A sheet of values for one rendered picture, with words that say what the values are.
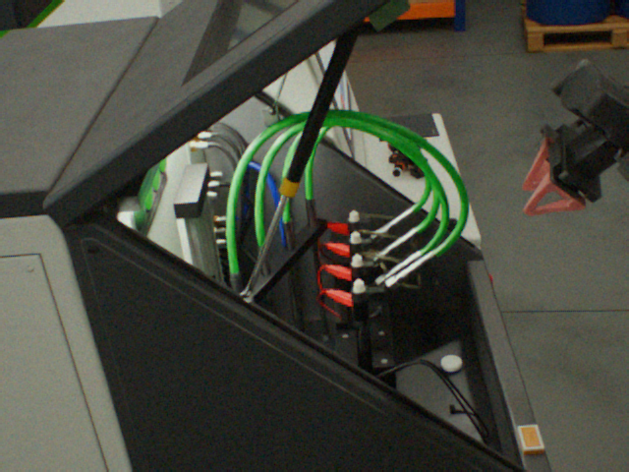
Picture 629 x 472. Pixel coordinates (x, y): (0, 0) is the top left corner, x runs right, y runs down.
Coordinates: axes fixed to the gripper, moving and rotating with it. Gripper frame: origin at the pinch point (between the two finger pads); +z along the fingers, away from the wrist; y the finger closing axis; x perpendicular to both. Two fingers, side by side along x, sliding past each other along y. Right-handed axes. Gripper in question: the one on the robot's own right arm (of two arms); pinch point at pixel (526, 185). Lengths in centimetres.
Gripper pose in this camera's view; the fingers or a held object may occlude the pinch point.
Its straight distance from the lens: 144.8
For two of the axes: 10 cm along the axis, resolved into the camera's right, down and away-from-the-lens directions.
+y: -7.6, -6.4, -1.5
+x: -2.6, 5.0, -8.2
